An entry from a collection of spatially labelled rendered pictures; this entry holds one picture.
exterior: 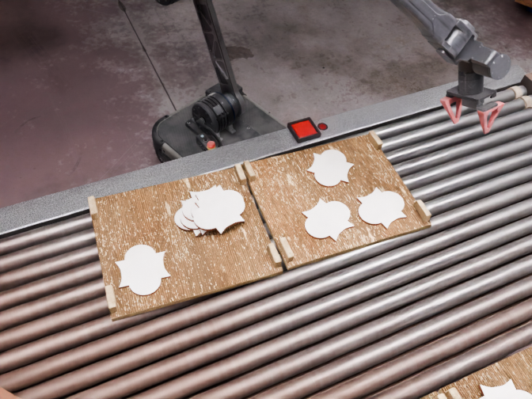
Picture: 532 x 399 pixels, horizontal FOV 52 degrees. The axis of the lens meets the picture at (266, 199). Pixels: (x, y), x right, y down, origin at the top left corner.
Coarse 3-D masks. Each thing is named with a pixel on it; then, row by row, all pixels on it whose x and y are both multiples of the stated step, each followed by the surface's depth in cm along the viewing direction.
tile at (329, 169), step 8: (328, 152) 154; (336, 152) 154; (320, 160) 152; (328, 160) 152; (336, 160) 152; (344, 160) 153; (312, 168) 150; (320, 168) 150; (328, 168) 150; (336, 168) 151; (344, 168) 151; (320, 176) 148; (328, 176) 148; (336, 176) 149; (344, 176) 149; (320, 184) 147; (328, 184) 147; (336, 184) 147
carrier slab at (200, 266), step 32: (128, 192) 142; (160, 192) 142; (96, 224) 135; (128, 224) 136; (160, 224) 136; (256, 224) 138; (192, 256) 131; (224, 256) 131; (256, 256) 132; (128, 288) 125; (160, 288) 125; (192, 288) 126; (224, 288) 127
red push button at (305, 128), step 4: (308, 120) 164; (292, 124) 162; (296, 124) 162; (300, 124) 163; (304, 124) 163; (308, 124) 163; (296, 128) 161; (300, 128) 162; (304, 128) 162; (308, 128) 162; (312, 128) 162; (296, 132) 160; (300, 132) 160; (304, 132) 161; (308, 132) 161; (312, 132) 161; (316, 132) 161; (300, 136) 159; (304, 136) 160
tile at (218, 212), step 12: (216, 192) 138; (204, 204) 136; (216, 204) 136; (228, 204) 136; (240, 204) 136; (204, 216) 133; (216, 216) 134; (228, 216) 134; (240, 216) 134; (204, 228) 131; (216, 228) 131
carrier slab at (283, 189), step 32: (288, 160) 152; (352, 160) 154; (384, 160) 155; (256, 192) 144; (288, 192) 145; (320, 192) 146; (352, 192) 147; (288, 224) 139; (352, 224) 140; (416, 224) 141; (320, 256) 133
